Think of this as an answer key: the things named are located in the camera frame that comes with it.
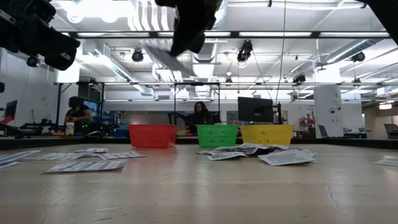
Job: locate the white blue-striped bandage packet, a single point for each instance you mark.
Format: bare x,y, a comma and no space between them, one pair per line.
161,57
7,165
91,150
62,156
15,156
121,155
84,166

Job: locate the large black computer monitor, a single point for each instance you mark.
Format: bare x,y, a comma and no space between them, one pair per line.
255,109

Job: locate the black ceiling spotlight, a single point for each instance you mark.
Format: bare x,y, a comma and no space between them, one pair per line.
137,55
358,57
32,61
245,50

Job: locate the black background robot arm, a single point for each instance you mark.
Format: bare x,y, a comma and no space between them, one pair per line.
40,126

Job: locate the person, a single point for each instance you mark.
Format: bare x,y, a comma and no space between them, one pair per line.
200,116
77,113

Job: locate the grey office chair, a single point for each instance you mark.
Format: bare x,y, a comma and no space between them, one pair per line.
322,130

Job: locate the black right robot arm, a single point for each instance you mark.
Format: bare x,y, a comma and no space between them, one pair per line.
388,15

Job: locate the silver ventilation duct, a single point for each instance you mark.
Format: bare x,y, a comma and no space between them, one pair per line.
209,55

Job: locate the small pale green sachet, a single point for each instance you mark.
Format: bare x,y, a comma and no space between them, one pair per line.
387,162

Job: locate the black overhead light bar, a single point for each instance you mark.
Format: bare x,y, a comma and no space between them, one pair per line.
234,34

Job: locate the green plastic basket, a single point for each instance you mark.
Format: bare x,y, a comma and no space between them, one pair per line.
216,137

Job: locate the white bottle yellow label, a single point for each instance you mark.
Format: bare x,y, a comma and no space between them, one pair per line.
70,129

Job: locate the small black monitor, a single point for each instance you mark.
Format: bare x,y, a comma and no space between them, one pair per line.
11,109

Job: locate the yellow plastic basket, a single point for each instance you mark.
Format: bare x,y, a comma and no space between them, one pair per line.
267,134

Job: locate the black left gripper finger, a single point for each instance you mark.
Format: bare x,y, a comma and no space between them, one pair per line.
200,37
182,37

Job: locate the white square pillar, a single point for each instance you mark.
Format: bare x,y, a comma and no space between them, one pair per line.
328,109

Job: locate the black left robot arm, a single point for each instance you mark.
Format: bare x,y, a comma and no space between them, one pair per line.
31,34

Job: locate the red background object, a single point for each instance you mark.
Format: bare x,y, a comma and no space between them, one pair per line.
7,119

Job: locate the red plastic basket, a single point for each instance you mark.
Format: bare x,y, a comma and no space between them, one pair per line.
152,137

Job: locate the black background rack frame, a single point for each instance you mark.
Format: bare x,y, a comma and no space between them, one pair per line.
174,102

